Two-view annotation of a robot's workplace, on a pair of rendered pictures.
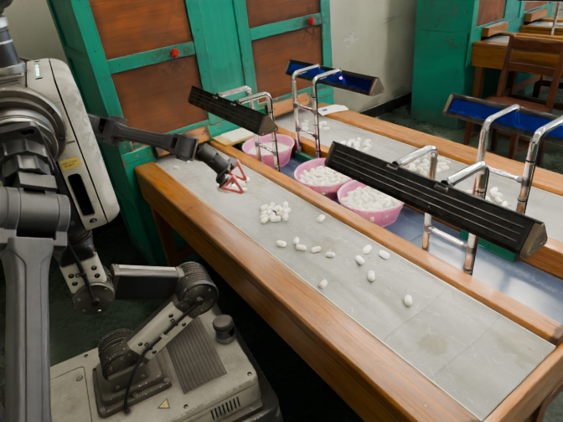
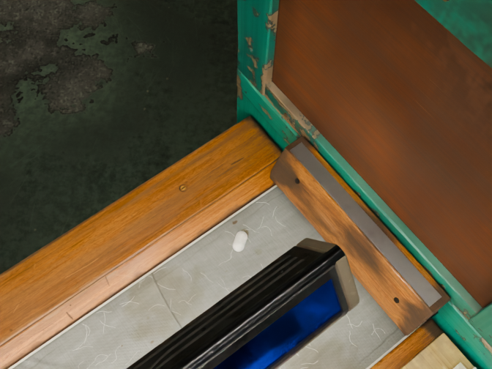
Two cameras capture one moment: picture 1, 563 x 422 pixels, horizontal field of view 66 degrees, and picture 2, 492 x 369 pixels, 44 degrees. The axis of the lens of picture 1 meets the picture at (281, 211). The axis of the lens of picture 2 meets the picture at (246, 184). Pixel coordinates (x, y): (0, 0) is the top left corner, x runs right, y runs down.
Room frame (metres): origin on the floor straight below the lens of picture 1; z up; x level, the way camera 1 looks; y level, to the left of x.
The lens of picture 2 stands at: (1.92, 0.16, 1.62)
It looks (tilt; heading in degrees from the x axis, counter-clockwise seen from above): 64 degrees down; 83
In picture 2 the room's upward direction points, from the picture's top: 2 degrees clockwise
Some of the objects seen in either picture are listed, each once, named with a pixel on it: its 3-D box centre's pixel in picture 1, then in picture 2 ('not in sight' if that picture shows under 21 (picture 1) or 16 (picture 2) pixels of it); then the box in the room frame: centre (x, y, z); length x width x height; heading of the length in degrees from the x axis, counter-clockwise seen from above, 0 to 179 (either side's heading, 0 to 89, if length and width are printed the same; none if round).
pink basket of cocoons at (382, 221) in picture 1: (371, 203); not in sight; (1.45, -0.36, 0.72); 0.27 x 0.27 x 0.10
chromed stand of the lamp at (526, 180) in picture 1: (513, 182); not in sight; (1.19, -0.75, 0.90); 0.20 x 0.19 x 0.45; 32
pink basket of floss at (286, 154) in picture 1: (269, 152); not in sight; (2.06, 0.03, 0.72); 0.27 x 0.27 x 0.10
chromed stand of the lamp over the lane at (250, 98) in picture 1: (249, 141); not in sight; (1.80, 0.10, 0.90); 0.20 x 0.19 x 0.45; 32
